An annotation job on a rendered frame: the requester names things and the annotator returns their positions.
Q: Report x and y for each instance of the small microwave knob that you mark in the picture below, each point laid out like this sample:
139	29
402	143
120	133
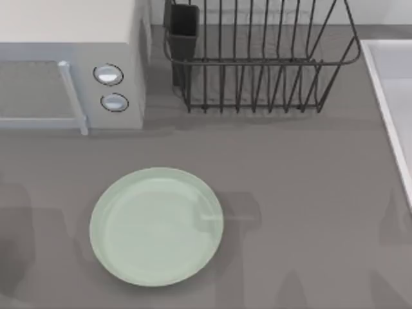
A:
114	102

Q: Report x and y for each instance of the black cutlery holder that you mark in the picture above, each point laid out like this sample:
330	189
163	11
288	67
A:
183	32

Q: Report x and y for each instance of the large microwave knob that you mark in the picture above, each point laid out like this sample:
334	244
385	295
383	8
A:
108	74

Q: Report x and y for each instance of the pale green plate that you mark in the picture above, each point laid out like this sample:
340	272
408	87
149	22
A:
154	228

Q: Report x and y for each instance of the pale microwave oven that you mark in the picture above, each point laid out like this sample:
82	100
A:
106	25

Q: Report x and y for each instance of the white sink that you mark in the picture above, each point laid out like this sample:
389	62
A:
391	106

